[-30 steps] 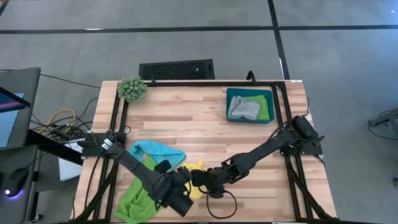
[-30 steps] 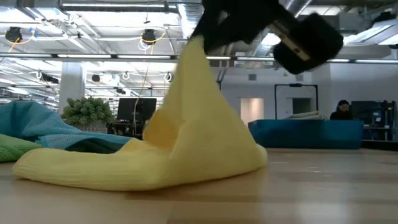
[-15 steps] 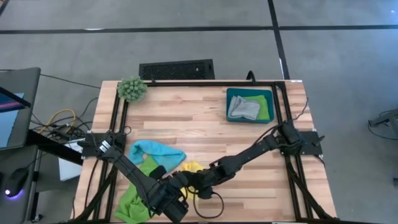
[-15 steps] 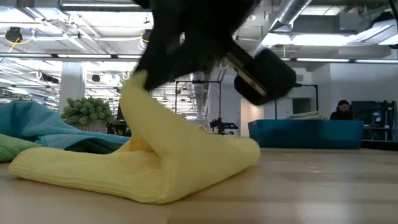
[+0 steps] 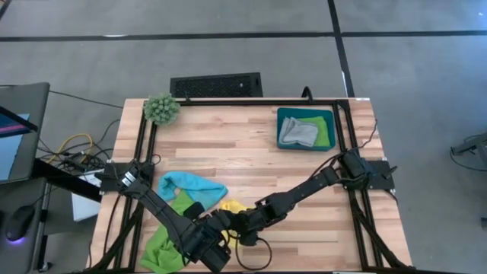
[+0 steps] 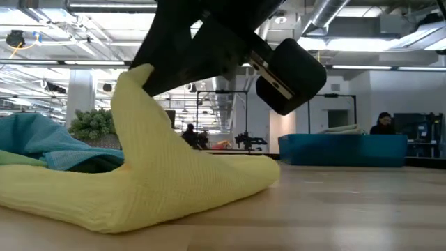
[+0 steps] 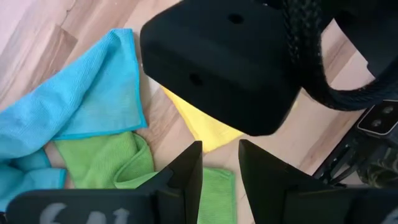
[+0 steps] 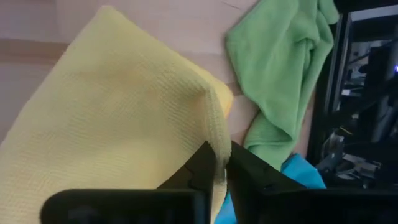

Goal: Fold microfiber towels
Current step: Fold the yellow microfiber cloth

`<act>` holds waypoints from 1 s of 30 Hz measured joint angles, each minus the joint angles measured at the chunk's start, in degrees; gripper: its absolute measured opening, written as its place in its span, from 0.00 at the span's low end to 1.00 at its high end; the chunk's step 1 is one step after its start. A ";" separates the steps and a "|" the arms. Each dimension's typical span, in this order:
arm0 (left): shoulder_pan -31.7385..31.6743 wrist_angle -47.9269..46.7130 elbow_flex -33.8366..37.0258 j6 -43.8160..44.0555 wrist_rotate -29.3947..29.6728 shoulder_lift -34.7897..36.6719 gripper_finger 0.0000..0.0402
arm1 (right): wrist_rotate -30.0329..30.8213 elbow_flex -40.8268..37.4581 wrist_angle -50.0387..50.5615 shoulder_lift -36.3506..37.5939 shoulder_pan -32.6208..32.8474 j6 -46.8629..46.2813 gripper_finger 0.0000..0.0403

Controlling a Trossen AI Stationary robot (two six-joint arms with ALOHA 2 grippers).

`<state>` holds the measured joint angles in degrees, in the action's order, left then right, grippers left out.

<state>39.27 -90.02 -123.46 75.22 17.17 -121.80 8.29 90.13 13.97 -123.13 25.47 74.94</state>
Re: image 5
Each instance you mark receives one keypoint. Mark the black caster wheel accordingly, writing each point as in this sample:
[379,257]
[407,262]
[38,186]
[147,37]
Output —
[45,266]

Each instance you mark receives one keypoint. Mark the black desk beam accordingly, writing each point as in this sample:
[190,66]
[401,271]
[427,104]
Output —
[64,179]

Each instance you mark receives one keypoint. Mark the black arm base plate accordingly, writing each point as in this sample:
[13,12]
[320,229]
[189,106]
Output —
[386,182]
[106,186]

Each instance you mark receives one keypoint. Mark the black computer mouse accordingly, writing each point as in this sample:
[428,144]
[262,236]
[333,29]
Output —
[20,222]

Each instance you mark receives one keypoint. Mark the black perforated floor box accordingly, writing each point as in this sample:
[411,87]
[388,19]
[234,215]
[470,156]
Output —
[213,85]

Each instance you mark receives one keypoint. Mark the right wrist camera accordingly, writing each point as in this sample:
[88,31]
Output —
[250,239]

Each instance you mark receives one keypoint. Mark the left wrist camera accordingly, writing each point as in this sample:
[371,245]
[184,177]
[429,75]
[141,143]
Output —
[194,210]

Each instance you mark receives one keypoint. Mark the artificial green plant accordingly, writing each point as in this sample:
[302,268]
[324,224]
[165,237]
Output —
[161,109]

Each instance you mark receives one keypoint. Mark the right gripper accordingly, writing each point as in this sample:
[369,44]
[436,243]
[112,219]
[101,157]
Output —
[247,222]

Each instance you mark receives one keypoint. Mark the black aluminium table frame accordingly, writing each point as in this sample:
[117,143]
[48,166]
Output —
[247,102]

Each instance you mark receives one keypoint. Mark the blue microfiber towel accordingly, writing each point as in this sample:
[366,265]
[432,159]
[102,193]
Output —
[198,186]

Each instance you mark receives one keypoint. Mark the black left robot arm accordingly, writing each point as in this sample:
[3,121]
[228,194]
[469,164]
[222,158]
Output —
[160,207]

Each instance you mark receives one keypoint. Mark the grey side desk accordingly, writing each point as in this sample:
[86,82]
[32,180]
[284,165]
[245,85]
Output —
[23,259]

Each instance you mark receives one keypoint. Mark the teal plastic bin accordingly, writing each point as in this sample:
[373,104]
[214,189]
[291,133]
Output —
[304,112]

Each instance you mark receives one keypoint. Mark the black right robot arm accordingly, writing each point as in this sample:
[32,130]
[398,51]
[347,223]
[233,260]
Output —
[304,188]

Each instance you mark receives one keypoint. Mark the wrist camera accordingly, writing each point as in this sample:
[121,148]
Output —
[194,210]
[250,239]

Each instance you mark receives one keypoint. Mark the grey monitor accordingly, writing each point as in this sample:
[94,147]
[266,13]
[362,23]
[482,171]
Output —
[23,99]

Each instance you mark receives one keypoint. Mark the grey microfiber towel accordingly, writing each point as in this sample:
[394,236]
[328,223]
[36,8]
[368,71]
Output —
[298,133]

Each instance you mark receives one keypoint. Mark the white box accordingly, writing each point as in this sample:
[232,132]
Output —
[85,205]

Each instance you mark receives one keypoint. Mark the green microfiber towel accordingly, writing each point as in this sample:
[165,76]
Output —
[324,133]
[156,253]

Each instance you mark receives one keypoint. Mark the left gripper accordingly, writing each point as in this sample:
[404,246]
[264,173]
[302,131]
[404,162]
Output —
[217,228]

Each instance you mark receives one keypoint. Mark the yellow microfiber towel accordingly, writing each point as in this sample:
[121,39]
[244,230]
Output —
[232,206]

